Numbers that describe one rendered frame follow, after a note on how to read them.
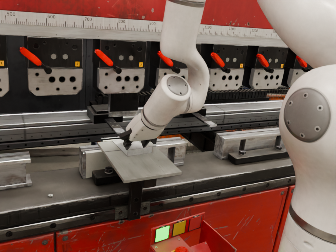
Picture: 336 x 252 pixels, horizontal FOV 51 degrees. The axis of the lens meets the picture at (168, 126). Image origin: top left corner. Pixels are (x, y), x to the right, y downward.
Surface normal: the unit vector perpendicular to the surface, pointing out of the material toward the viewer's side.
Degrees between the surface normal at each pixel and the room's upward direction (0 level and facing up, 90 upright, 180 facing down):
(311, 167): 127
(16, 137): 90
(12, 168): 90
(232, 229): 90
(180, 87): 40
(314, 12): 76
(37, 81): 90
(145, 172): 0
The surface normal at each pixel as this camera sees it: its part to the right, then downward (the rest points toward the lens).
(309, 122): -0.82, 0.20
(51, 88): 0.44, 0.36
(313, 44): -0.34, 0.76
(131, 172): 0.10, -0.93
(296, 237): -0.92, 0.05
